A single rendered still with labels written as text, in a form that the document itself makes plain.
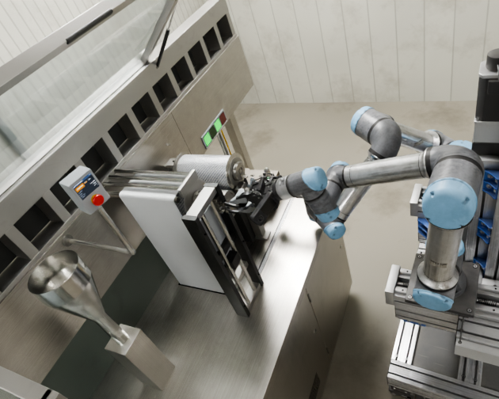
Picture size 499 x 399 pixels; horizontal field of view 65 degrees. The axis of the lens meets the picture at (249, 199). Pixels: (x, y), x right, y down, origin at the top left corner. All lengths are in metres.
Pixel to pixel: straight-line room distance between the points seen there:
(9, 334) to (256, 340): 0.77
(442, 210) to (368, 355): 1.46
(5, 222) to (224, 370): 0.84
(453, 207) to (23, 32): 2.70
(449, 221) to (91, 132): 1.14
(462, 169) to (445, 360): 1.25
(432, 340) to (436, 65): 2.47
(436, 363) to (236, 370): 1.04
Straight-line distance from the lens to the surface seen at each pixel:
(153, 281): 1.76
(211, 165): 1.57
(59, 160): 1.39
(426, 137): 1.80
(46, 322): 1.45
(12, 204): 1.32
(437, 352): 2.17
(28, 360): 1.46
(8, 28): 3.02
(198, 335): 1.58
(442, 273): 1.29
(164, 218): 1.37
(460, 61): 3.89
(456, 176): 1.05
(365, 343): 2.42
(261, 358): 1.45
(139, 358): 1.39
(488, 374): 2.16
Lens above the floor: 2.16
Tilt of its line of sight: 40 degrees down
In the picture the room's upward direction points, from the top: 22 degrees counter-clockwise
